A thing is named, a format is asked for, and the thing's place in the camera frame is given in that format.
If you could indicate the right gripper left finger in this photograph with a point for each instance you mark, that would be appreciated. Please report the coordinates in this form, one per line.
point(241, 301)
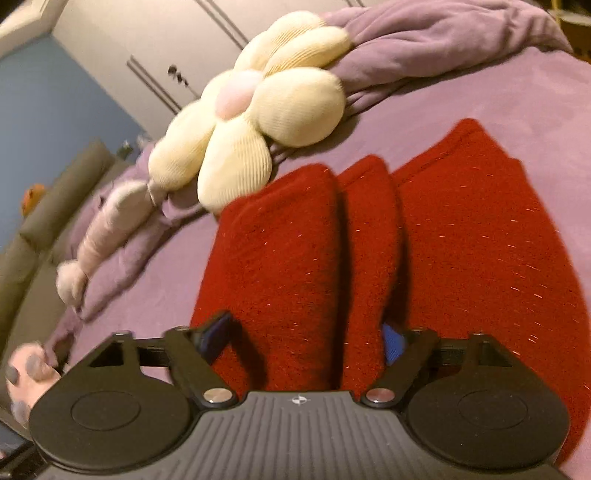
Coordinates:
point(191, 353)

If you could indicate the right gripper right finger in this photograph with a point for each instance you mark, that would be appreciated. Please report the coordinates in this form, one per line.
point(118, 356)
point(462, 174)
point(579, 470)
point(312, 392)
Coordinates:
point(407, 356)

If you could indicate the red knit sweater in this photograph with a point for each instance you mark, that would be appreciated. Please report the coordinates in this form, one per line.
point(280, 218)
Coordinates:
point(315, 265)

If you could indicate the hand with painted nails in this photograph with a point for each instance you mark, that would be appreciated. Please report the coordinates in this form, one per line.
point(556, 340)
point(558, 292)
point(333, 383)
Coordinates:
point(28, 377)

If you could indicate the grey headboard cushion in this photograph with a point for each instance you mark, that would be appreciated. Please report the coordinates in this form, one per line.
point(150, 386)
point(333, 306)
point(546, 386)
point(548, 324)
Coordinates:
point(30, 306)

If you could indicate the orange plush toy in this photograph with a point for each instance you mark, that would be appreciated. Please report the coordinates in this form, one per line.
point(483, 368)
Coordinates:
point(31, 198)

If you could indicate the cream flower plush pillow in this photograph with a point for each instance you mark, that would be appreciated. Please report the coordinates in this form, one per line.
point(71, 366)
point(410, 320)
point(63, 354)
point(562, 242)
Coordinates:
point(279, 92)

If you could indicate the purple bed sheet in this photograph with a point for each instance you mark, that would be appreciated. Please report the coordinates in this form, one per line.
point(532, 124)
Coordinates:
point(536, 105)

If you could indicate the purple crumpled blanket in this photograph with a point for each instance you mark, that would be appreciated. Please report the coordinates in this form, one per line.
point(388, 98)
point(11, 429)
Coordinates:
point(392, 45)

